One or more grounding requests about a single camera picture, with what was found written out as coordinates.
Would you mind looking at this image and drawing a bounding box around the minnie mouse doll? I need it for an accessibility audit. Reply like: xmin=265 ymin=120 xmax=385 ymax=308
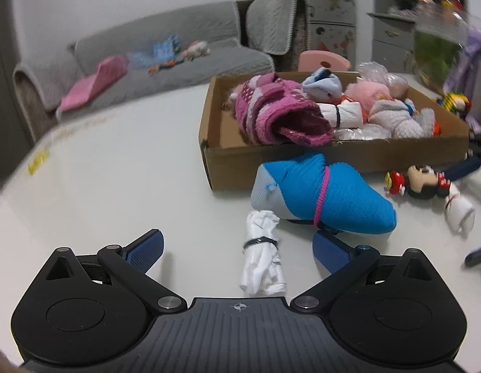
xmin=385 ymin=165 xmax=476 ymax=234

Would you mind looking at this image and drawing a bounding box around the blue sock with pink band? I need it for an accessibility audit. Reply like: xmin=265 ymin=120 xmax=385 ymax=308
xmin=251 ymin=152 xmax=396 ymax=234

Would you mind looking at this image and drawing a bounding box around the pink fluffy monster plush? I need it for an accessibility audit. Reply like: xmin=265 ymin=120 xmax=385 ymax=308
xmin=345 ymin=79 xmax=392 ymax=108

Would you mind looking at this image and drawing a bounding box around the white tissue bundle black band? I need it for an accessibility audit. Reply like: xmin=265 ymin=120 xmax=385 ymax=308
xmin=318 ymin=100 xmax=364 ymax=129

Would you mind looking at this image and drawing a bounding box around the pink polka dot sock bundle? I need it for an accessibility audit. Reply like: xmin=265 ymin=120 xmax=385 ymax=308
xmin=225 ymin=72 xmax=334 ymax=146

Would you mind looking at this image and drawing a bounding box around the light blue grey sock bundle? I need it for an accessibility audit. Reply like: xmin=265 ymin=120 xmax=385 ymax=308
xmin=302 ymin=67 xmax=342 ymax=103

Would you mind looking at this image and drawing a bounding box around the colourful building block cube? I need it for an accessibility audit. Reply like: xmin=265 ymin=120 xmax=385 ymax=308
xmin=437 ymin=93 xmax=471 ymax=120

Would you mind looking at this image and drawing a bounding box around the purple water bottle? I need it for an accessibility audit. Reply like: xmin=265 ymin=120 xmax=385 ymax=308
xmin=443 ymin=28 xmax=481 ymax=133

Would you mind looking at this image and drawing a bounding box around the brown cardboard box tray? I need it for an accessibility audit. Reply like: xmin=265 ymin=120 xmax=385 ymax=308
xmin=198 ymin=74 xmax=470 ymax=191

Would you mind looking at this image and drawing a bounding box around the glass fish bowl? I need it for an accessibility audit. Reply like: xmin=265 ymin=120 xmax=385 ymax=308
xmin=413 ymin=3 xmax=470 ymax=94

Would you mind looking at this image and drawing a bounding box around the grey shelf cabinet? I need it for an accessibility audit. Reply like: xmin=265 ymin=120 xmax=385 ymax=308
xmin=369 ymin=0 xmax=466 ymax=80

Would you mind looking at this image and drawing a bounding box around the pink plastic chair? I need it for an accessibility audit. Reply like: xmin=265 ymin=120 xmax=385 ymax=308
xmin=298 ymin=50 xmax=351 ymax=71

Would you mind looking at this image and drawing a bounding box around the orange toy on sofa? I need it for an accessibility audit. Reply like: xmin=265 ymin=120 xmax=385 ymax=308
xmin=148 ymin=61 xmax=180 ymax=75

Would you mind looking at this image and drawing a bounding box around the blue toy castle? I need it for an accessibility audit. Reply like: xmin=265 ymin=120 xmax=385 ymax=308
xmin=153 ymin=35 xmax=180 ymax=63

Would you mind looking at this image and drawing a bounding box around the grey covered sofa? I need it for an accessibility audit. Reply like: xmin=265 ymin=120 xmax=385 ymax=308
xmin=13 ymin=0 xmax=309 ymax=136

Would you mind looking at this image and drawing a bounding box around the white pink plush on sofa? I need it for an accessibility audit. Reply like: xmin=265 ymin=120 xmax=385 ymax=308
xmin=181 ymin=40 xmax=211 ymax=62

